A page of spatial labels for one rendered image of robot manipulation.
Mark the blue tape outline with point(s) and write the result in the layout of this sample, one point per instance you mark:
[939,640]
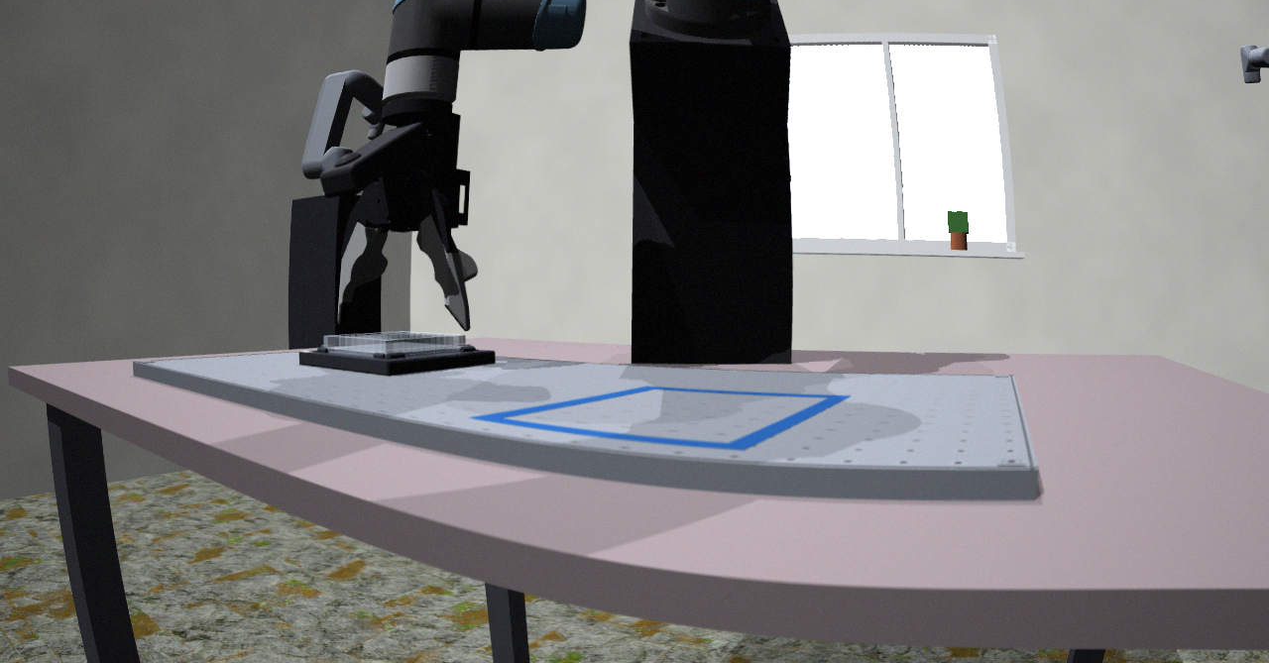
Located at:
[740,444]

